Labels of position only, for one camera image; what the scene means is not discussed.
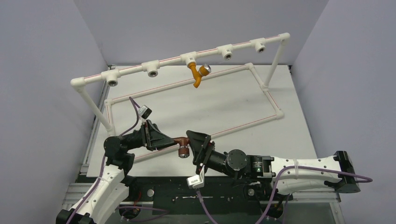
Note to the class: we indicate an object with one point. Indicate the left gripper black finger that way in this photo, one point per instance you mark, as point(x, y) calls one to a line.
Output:
point(160, 144)
point(155, 133)

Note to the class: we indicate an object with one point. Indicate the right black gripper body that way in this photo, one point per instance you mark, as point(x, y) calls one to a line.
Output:
point(204, 150)

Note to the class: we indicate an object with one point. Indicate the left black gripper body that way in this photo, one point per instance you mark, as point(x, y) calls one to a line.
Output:
point(144, 130)

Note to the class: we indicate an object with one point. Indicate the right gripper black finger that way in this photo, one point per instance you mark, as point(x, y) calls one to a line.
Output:
point(198, 139)
point(197, 152)

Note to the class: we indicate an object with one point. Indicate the red-brown water faucet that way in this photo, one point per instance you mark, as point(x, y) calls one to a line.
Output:
point(183, 142)

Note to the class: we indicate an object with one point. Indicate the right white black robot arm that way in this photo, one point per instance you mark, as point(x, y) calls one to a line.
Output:
point(283, 175)

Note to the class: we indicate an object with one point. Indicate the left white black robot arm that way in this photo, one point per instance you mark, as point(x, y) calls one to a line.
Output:
point(112, 185)

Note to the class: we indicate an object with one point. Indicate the orange water faucet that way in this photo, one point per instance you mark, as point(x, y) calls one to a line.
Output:
point(203, 71)

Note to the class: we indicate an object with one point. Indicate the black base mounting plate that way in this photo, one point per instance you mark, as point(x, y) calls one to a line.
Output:
point(220, 194)

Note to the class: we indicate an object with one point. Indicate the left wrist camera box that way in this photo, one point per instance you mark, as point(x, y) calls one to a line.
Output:
point(144, 112)

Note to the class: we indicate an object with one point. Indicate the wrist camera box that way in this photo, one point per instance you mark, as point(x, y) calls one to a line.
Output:
point(196, 181)
point(144, 112)

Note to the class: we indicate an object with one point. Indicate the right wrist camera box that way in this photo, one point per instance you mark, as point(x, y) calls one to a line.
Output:
point(196, 181)

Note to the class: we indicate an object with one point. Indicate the white pipe frame with tees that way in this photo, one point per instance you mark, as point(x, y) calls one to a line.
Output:
point(106, 126)

